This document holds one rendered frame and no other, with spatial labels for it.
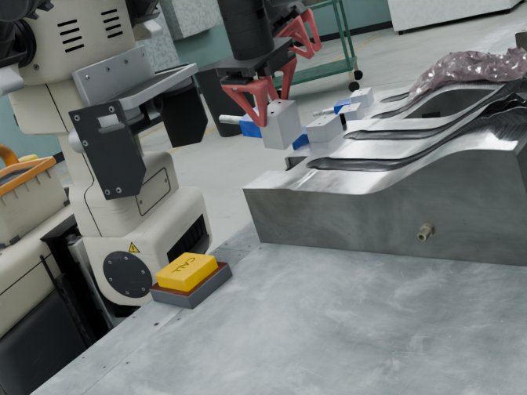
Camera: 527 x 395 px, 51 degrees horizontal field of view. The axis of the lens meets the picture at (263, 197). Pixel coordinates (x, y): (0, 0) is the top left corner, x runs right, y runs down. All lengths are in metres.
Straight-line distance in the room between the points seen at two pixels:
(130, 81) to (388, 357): 0.71
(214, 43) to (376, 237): 7.68
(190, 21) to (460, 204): 7.11
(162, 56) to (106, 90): 5.94
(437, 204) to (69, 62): 0.63
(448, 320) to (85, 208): 0.69
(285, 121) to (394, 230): 0.22
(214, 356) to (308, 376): 0.12
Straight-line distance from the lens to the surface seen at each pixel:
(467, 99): 0.97
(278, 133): 0.77
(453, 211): 0.63
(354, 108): 1.06
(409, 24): 7.74
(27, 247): 1.20
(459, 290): 0.61
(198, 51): 8.05
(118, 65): 1.04
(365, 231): 0.69
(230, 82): 0.75
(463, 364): 0.52
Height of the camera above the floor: 1.14
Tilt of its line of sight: 20 degrees down
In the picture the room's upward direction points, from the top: 18 degrees counter-clockwise
